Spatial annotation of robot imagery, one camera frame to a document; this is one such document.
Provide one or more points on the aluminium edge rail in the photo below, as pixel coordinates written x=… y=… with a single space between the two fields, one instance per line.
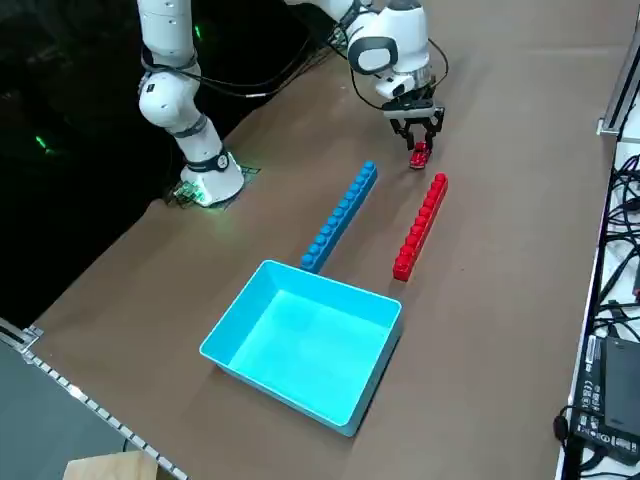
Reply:
x=75 y=392

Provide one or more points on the black power supply box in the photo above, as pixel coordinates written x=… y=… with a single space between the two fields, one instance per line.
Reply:
x=612 y=395

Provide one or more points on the aluminium profile post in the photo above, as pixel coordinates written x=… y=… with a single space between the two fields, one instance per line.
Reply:
x=620 y=85

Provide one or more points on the red toy car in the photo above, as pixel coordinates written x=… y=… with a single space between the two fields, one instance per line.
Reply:
x=418 y=159

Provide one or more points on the cyan plastic bin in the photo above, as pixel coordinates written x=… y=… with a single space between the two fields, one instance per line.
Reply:
x=300 y=345

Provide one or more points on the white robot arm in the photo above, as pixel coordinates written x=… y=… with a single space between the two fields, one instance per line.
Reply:
x=165 y=100

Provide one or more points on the light wooden block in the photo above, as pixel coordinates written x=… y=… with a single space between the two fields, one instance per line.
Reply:
x=112 y=467

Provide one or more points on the red toy block row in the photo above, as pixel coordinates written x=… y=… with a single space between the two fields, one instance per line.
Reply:
x=420 y=230

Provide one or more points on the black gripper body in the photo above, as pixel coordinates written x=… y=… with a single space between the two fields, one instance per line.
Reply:
x=410 y=106

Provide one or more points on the blue toy block row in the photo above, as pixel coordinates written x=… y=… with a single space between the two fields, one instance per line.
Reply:
x=340 y=215

